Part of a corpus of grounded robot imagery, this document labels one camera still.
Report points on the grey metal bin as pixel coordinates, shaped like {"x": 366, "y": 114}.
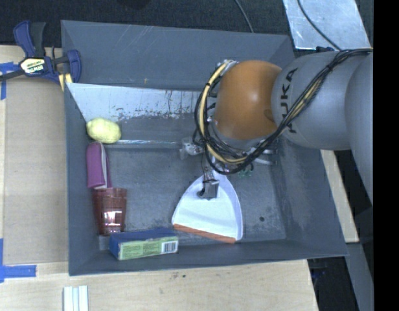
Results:
{"x": 147, "y": 186}

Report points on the brown flat board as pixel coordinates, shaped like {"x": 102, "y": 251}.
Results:
{"x": 34, "y": 173}

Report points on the white dustpan with orange edge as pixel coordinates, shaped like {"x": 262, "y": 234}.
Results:
{"x": 209, "y": 215}

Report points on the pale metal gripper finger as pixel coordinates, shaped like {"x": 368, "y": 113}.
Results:
{"x": 188, "y": 147}

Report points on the blue and green box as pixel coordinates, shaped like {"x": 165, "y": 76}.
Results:
{"x": 142, "y": 244}

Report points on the yellow lemon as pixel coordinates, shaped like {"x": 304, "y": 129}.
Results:
{"x": 104, "y": 131}

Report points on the red translucent cup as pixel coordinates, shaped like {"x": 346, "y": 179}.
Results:
{"x": 110, "y": 211}

